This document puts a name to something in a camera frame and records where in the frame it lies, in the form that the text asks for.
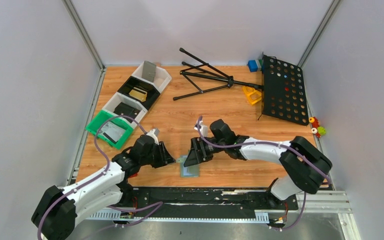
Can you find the black item in white bin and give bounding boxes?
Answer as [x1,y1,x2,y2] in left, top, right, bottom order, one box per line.
[113,102,141,123]

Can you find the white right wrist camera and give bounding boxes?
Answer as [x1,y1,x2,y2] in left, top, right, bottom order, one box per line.
[194,121,209,137]

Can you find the black perforated music stand tray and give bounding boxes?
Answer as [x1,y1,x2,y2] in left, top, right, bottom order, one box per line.
[261,54,309,126]

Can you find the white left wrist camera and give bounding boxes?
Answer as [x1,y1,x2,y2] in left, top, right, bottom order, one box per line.
[146,128,160,145]

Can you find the black plastic bin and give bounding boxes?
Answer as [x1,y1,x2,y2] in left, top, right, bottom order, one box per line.
[117,76,161,110]

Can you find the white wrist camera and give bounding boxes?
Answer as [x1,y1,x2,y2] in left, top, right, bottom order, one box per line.
[146,128,160,145]
[194,121,209,137]

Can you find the red yellow green toy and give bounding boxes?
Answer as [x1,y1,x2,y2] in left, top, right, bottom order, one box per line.
[308,116,327,139]

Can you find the yellow plastic toy frame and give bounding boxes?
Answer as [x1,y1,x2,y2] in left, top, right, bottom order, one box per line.
[242,86,262,106]

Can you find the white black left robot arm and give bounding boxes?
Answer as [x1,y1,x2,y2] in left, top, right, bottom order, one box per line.
[31,135,176,240]

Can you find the black folding tripod stand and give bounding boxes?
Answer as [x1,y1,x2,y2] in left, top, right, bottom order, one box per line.
[172,47,265,101]

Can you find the silver cards in green bin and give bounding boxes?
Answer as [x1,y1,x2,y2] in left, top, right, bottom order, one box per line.
[98,122,126,144]

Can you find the green plastic bin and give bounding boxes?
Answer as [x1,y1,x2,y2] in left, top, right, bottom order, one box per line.
[85,110,134,150]

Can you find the white plastic bin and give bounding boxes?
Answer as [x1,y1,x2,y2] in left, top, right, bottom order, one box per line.
[131,61,173,93]
[102,92,148,129]

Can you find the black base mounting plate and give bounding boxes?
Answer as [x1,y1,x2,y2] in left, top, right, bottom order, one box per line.
[114,187,299,220]

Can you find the grey card holder in bin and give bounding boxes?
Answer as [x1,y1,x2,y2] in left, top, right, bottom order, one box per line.
[141,60,157,82]

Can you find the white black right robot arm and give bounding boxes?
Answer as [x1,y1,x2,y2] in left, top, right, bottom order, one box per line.
[183,119,333,206]

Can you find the blue toy block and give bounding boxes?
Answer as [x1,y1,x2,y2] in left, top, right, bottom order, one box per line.
[247,59,263,73]

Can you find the gold cards in black bin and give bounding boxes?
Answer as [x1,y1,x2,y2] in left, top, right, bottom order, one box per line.
[129,87,148,102]

